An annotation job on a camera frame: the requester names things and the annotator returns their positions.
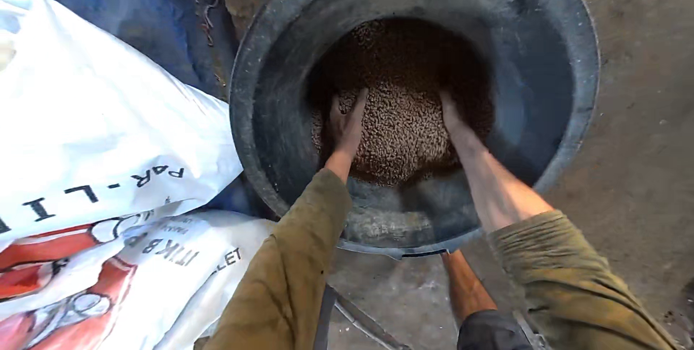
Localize heap of brown pellets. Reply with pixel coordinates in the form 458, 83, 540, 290
307, 17, 495, 187

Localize person's legs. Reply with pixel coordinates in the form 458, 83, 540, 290
441, 249, 535, 350

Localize large black tub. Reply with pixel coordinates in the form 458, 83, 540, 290
229, 0, 601, 260

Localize person's right forearm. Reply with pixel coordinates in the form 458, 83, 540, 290
459, 141, 682, 350

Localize thin dark hose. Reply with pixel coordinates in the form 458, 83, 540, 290
332, 290, 412, 350

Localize blue tarpaulin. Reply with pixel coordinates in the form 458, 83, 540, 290
0, 0, 277, 221

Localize white sack with black letters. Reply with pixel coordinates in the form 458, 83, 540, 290
0, 0, 244, 242

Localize person's right hand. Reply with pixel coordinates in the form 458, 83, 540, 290
440, 90, 489, 157

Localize person's left forearm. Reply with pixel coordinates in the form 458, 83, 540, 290
204, 149, 356, 350

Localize person's left hand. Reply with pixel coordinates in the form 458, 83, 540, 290
329, 87, 369, 159

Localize white sack with red print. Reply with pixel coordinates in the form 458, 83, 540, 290
0, 201, 277, 350

